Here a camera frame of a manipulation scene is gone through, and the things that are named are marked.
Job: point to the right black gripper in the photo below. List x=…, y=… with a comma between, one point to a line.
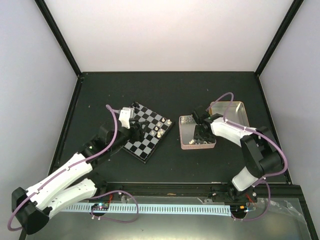
x=196, y=135

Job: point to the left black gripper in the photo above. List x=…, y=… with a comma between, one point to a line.
x=137, y=134

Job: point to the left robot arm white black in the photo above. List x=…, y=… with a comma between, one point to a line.
x=74, y=181

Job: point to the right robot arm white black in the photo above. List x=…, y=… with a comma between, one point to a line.
x=261, y=155

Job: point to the small circuit board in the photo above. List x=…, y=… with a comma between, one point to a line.
x=100, y=207

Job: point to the pink tin box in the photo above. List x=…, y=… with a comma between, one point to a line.
x=186, y=133

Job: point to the black white chessboard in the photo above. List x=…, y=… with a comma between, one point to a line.
x=143, y=149

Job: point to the yellow tin lid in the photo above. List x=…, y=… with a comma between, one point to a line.
x=236, y=112

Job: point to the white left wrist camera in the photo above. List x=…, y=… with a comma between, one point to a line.
x=125, y=114

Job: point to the black mounting rail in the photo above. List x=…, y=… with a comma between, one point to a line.
x=211, y=190

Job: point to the light blue slotted cable duct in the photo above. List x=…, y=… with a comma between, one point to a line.
x=165, y=209

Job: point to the black left frame post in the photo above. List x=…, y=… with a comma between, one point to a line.
x=47, y=15

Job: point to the black frame post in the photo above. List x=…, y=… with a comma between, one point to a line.
x=284, y=25
x=47, y=15

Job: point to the black right frame post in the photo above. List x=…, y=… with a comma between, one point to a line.
x=284, y=25

